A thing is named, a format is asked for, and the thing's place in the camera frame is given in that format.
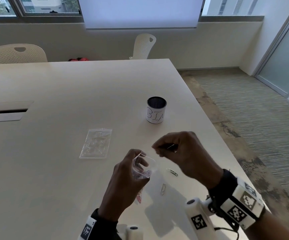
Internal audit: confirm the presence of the smooth clear plastic bag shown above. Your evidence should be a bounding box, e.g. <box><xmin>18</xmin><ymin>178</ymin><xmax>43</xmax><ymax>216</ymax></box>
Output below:
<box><xmin>132</xmin><ymin>152</ymin><xmax>158</xmax><ymax>204</ymax></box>

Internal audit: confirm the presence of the window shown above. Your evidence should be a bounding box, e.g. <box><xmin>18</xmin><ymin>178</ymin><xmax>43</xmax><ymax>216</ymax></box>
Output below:
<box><xmin>0</xmin><ymin>0</ymin><xmax>82</xmax><ymax>18</ymax></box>
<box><xmin>200</xmin><ymin>0</ymin><xmax>265</xmax><ymax>17</ymax></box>

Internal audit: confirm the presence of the person's left hand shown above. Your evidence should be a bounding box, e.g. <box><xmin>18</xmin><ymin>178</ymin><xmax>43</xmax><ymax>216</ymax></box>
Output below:
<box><xmin>98</xmin><ymin>148</ymin><xmax>151</xmax><ymax>222</ymax></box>

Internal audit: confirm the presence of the crinkled clear plastic bag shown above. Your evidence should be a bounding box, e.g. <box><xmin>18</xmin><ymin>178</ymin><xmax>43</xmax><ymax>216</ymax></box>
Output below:
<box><xmin>79</xmin><ymin>128</ymin><xmax>113</xmax><ymax>159</ymax></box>

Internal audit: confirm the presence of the white roller blind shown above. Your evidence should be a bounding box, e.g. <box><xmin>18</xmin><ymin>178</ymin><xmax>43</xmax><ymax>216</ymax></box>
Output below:
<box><xmin>78</xmin><ymin>0</ymin><xmax>205</xmax><ymax>30</ymax></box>

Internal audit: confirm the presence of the person's right hand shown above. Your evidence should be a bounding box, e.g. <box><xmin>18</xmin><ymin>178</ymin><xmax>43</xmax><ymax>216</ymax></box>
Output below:
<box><xmin>151</xmin><ymin>131</ymin><xmax>224</xmax><ymax>190</ymax></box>

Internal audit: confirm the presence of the table cable slot cover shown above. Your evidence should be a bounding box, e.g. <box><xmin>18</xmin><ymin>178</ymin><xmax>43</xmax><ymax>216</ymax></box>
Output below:
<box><xmin>0</xmin><ymin>101</ymin><xmax>34</xmax><ymax>123</ymax></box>

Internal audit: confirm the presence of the white cylindrical wrist camera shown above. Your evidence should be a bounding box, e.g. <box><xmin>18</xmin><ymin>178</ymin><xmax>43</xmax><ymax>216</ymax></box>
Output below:
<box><xmin>125</xmin><ymin>225</ymin><xmax>144</xmax><ymax>240</ymax></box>
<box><xmin>184</xmin><ymin>197</ymin><xmax>216</xmax><ymax>240</ymax></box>

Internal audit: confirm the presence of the white paper cup black rim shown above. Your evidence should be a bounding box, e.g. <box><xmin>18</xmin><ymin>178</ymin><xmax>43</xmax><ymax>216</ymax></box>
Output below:
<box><xmin>146</xmin><ymin>96</ymin><xmax>167</xmax><ymax>125</ymax></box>

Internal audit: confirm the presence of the frosted glass door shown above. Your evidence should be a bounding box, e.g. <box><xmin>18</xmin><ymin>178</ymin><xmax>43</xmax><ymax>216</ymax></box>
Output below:
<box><xmin>255</xmin><ymin>2</ymin><xmax>289</xmax><ymax>98</ymax></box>

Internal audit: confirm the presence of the white perforated chair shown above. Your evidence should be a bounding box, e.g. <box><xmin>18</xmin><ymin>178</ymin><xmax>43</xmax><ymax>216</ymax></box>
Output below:
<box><xmin>129</xmin><ymin>33</ymin><xmax>157</xmax><ymax>60</ymax></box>
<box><xmin>0</xmin><ymin>43</ymin><xmax>48</xmax><ymax>65</ymax></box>

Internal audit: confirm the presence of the pile of colourful paper clips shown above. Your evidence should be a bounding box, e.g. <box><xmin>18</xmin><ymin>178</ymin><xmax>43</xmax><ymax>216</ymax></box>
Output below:
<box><xmin>133</xmin><ymin>168</ymin><xmax>152</xmax><ymax>204</ymax></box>

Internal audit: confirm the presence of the black cable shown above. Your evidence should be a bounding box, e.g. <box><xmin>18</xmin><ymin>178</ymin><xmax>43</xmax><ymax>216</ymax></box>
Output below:
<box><xmin>214</xmin><ymin>225</ymin><xmax>240</xmax><ymax>240</ymax></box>

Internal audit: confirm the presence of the marker-tagged black wristband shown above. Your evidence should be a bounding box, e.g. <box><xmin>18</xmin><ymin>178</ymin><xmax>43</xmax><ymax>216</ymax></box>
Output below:
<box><xmin>78</xmin><ymin>208</ymin><xmax>122</xmax><ymax>240</ymax></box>
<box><xmin>208</xmin><ymin>169</ymin><xmax>266</xmax><ymax>230</ymax></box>

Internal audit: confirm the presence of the white table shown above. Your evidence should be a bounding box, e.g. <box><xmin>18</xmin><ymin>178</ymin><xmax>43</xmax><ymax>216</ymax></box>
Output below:
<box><xmin>0</xmin><ymin>58</ymin><xmax>272</xmax><ymax>240</ymax></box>

